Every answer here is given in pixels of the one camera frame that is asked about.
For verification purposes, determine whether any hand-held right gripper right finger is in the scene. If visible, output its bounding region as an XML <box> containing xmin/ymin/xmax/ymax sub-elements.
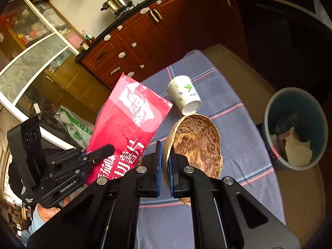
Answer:
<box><xmin>169</xmin><ymin>154</ymin><xmax>301</xmax><ymax>249</ymax></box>

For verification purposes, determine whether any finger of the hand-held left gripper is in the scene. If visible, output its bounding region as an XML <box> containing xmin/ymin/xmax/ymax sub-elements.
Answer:
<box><xmin>52</xmin><ymin>162</ymin><xmax>92</xmax><ymax>178</ymax></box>
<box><xmin>43</xmin><ymin>144</ymin><xmax>115</xmax><ymax>165</ymax></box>

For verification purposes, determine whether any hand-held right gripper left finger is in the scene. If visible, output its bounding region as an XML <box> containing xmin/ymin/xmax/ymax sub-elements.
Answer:
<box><xmin>27</xmin><ymin>140</ymin><xmax>163</xmax><ymax>249</ymax></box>

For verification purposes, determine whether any red snack bag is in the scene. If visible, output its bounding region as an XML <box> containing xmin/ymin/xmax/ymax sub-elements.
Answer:
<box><xmin>85</xmin><ymin>73</ymin><xmax>173</xmax><ymax>186</ymax></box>

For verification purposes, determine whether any brown coconut shell bowl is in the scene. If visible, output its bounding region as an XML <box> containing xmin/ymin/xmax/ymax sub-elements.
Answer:
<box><xmin>162</xmin><ymin>114</ymin><xmax>223</xmax><ymax>206</ymax></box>

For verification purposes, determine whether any torn pink cardboard carton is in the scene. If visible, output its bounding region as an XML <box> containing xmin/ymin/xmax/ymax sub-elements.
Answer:
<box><xmin>272</xmin><ymin>131</ymin><xmax>292</xmax><ymax>161</ymax></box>

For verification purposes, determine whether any white paper towel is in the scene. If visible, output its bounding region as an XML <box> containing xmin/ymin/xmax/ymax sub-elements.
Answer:
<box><xmin>283</xmin><ymin>127</ymin><xmax>313</xmax><ymax>167</ymax></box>

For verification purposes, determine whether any grey waste bin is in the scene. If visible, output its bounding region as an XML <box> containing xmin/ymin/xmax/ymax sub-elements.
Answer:
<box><xmin>262</xmin><ymin>87</ymin><xmax>328</xmax><ymax>172</ymax></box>

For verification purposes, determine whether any person's left forearm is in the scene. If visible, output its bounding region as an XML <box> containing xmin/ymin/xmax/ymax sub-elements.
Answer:
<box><xmin>22</xmin><ymin>204</ymin><xmax>43</xmax><ymax>247</ymax></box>

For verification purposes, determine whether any person's left hand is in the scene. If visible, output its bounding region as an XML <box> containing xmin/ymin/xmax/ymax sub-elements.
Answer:
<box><xmin>36</xmin><ymin>204</ymin><xmax>62</xmax><ymax>222</ymax></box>

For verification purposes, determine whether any white green plastic bag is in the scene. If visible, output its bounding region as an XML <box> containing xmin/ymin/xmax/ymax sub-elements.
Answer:
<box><xmin>57</xmin><ymin>106</ymin><xmax>95</xmax><ymax>149</ymax></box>

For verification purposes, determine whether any blue plaid tablecloth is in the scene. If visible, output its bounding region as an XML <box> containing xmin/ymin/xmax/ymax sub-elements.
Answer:
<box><xmin>135</xmin><ymin>50</ymin><xmax>287</xmax><ymax>249</ymax></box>

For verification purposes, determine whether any white paper cup green print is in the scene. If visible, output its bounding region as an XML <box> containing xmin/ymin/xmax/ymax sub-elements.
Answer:
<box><xmin>167</xmin><ymin>75</ymin><xmax>203</xmax><ymax>116</ymax></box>

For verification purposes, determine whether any white-framed glass cabinet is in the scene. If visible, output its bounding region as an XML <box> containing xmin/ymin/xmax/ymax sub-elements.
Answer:
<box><xmin>0</xmin><ymin>0</ymin><xmax>112</xmax><ymax>146</ymax></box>

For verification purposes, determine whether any brown wooden kitchen cabinet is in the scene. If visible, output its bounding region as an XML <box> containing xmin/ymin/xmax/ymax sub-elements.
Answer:
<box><xmin>75</xmin><ymin>0</ymin><xmax>249</xmax><ymax>90</ymax></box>

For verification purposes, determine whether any steel cooking pot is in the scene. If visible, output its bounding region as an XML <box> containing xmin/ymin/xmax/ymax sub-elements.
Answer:
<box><xmin>101</xmin><ymin>0</ymin><xmax>135</xmax><ymax>16</ymax></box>

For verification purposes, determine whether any black built-in oven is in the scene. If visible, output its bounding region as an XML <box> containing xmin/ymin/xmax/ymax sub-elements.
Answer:
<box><xmin>231</xmin><ymin>0</ymin><xmax>332</xmax><ymax>94</ymax></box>

